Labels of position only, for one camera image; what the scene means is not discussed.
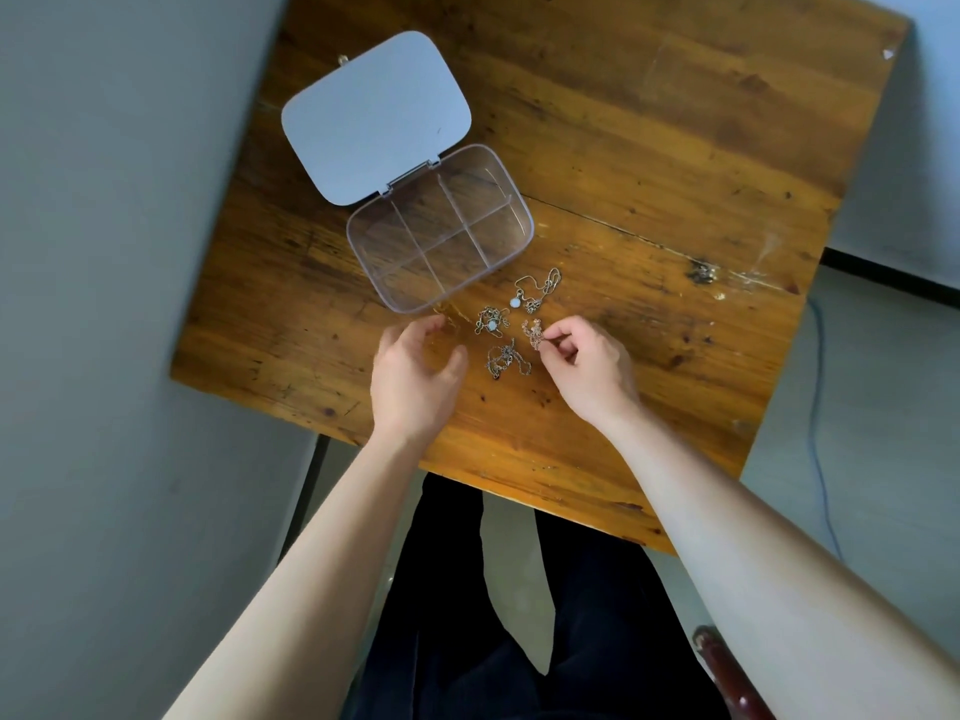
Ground person's left hand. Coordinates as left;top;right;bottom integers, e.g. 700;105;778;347
369;314;470;447

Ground person's right hand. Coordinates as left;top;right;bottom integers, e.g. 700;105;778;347
538;314;646;437

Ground silver jewelry necklace white pendant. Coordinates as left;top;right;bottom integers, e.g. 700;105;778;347
509;266;563;316

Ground white lidded clear compartment box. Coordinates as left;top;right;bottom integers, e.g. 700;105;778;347
281;29;536;316

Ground person's left forearm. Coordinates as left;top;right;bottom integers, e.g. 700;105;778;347
164;426;429;720

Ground person's right forearm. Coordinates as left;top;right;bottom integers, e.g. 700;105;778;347
603;408;960;720

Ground person's black trousers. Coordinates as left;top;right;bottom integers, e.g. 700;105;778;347
341;471;733;720

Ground wooden folding table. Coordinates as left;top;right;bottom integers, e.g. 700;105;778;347
170;0;913;563

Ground brown leather shoe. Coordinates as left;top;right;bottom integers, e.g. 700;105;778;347
691;625;778;720

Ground grey power cable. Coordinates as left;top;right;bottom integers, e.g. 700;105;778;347
806;295;847;560

